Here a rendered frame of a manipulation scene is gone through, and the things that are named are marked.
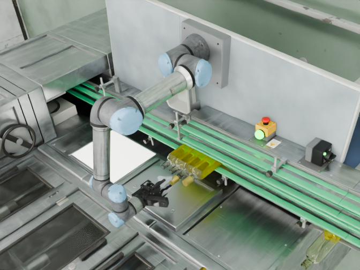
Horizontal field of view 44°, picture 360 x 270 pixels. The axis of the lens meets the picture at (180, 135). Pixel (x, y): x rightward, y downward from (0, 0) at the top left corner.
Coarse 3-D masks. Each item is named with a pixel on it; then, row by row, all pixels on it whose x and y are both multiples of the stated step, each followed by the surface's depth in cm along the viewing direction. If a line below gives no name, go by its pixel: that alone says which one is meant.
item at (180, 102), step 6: (186, 90) 234; (174, 96) 252; (180, 96) 253; (186, 96) 236; (168, 102) 251; (174, 102) 253; (180, 102) 252; (186, 102) 251; (174, 108) 249; (180, 108) 248; (186, 108) 247
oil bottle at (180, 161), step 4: (192, 148) 234; (188, 152) 231; (192, 152) 231; (196, 152) 231; (180, 156) 229; (184, 156) 229; (188, 156) 228; (192, 156) 229; (176, 160) 227; (180, 160) 227; (184, 160) 226; (188, 160) 227; (180, 164) 225; (180, 168) 226
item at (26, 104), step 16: (0, 64) 293; (0, 80) 274; (16, 80) 272; (0, 96) 262; (16, 96) 256; (32, 96) 263; (0, 112) 252; (16, 112) 260; (32, 112) 267; (48, 112) 275; (0, 128) 257; (32, 128) 271; (48, 128) 279; (0, 160) 264
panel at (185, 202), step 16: (160, 160) 254; (128, 176) 243; (144, 176) 243; (128, 192) 233; (176, 192) 230; (192, 192) 229; (208, 192) 228; (144, 208) 224; (160, 208) 222; (176, 208) 221; (192, 208) 219; (176, 224) 211
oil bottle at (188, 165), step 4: (200, 152) 230; (196, 156) 228; (200, 156) 227; (204, 156) 227; (192, 160) 225; (196, 160) 225; (200, 160) 225; (184, 164) 224; (188, 164) 223; (192, 164) 223; (196, 164) 223; (184, 168) 223; (188, 168) 222; (192, 168) 222; (188, 172) 223
